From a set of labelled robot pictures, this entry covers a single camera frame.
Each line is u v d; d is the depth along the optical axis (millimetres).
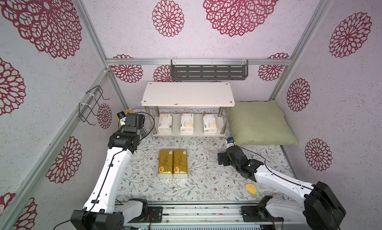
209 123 966
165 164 835
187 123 973
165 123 975
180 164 835
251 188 805
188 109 1208
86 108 733
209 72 941
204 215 745
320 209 400
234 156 641
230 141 745
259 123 970
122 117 612
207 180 855
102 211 371
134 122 531
